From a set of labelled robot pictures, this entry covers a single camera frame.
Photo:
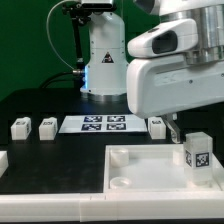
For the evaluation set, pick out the white sheet with fiducial tags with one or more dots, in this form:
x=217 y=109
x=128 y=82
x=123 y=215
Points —
x=102 y=123

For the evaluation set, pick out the white square tabletop part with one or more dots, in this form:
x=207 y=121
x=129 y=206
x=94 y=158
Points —
x=157 y=167

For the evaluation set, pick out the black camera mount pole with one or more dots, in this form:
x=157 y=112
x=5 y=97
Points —
x=79 y=17

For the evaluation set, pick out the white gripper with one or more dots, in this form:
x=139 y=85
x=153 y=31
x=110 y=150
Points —
x=166 y=85

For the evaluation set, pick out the white U-shaped obstacle fence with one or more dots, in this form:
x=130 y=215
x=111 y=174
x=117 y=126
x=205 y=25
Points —
x=112 y=206

